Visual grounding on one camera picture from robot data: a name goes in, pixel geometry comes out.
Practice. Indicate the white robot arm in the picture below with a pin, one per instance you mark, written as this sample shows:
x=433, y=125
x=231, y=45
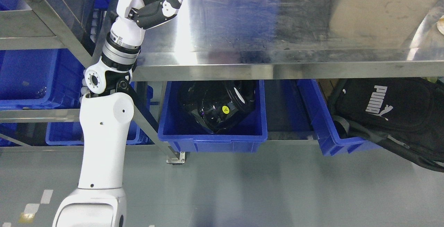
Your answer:
x=99, y=199

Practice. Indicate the steel shelf rack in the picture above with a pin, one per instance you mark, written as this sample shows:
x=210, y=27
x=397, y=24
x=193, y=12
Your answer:
x=54, y=24

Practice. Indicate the blue bin with helmet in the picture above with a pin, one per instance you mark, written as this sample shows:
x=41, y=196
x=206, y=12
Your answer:
x=246, y=137

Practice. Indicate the blue bin left upper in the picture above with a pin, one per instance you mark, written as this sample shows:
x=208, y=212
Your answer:
x=40, y=79

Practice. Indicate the blue bin left lower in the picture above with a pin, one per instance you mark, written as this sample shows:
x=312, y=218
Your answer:
x=71, y=134

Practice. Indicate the blue bin under backpack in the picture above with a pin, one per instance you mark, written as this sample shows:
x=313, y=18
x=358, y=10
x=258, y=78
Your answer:
x=329, y=141

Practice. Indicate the black Puma backpack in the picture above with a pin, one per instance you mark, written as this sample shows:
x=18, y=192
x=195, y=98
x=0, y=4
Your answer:
x=402, y=115

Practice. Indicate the white blue cup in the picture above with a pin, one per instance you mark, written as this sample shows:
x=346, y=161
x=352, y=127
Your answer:
x=440, y=26

